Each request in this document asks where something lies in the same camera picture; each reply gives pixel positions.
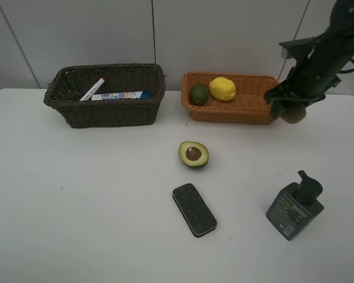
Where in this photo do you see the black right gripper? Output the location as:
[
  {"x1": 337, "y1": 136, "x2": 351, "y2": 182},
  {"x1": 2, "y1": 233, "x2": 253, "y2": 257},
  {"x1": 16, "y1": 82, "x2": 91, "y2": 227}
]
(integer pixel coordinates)
[{"x1": 264, "y1": 66, "x2": 341, "y2": 119}]

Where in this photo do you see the brown kiwi fruit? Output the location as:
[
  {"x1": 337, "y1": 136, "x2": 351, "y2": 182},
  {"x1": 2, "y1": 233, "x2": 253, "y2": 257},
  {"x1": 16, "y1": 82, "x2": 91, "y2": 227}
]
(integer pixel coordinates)
[{"x1": 280, "y1": 106, "x2": 306, "y2": 124}]

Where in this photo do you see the yellow lemon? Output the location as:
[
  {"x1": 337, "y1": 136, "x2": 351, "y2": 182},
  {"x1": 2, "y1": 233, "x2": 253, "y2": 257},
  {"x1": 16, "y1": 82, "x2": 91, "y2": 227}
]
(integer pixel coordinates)
[{"x1": 209, "y1": 77, "x2": 236, "y2": 102}]

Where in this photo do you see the green lime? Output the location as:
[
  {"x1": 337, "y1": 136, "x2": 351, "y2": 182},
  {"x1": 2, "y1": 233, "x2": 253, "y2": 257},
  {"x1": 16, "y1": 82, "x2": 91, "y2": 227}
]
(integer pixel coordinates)
[{"x1": 189, "y1": 84, "x2": 209, "y2": 106}]

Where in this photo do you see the halved avocado with pit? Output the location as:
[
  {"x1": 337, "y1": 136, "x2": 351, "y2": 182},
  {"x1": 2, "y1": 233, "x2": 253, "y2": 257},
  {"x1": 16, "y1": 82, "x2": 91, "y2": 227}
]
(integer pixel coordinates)
[{"x1": 178, "y1": 141, "x2": 209, "y2": 168}]

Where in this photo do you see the dark grey pump bottle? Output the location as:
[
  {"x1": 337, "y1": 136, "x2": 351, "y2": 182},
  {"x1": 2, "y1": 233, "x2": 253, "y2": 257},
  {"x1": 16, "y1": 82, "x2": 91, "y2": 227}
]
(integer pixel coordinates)
[{"x1": 266, "y1": 170, "x2": 324, "y2": 241}]

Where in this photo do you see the black whiteboard eraser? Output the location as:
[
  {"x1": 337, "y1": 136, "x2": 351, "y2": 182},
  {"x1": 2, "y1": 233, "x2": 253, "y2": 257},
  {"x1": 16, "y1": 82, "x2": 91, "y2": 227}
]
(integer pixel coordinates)
[{"x1": 172, "y1": 183, "x2": 217, "y2": 238}]

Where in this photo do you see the blue capped white bottle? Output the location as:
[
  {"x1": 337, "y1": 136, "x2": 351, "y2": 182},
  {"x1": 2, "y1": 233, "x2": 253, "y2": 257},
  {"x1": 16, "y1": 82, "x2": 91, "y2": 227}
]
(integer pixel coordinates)
[{"x1": 91, "y1": 91, "x2": 151, "y2": 101}]

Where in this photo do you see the white marker pen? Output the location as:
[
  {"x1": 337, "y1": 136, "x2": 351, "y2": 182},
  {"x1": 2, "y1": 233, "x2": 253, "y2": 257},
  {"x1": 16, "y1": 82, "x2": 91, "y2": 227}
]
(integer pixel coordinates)
[{"x1": 80, "y1": 78, "x2": 106, "y2": 101}]

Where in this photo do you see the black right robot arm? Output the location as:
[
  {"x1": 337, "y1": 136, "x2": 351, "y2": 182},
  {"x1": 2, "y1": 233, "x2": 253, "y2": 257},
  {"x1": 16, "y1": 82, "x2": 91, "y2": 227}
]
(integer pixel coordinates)
[{"x1": 264, "y1": 1, "x2": 354, "y2": 123}]

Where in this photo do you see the orange wicker basket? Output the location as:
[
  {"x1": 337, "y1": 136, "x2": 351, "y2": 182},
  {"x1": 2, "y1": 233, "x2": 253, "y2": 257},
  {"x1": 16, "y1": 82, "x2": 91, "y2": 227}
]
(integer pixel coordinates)
[{"x1": 181, "y1": 71, "x2": 279, "y2": 124}]

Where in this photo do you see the dark brown wicker basket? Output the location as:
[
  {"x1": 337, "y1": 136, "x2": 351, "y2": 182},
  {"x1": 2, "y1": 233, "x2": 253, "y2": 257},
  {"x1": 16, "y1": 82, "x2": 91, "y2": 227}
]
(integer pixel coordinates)
[{"x1": 44, "y1": 63, "x2": 166, "y2": 129}]

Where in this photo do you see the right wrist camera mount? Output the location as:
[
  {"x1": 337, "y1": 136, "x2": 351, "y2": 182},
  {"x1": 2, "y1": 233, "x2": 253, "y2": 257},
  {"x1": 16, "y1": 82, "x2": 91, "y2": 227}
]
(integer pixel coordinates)
[{"x1": 279, "y1": 37, "x2": 313, "y2": 61}]

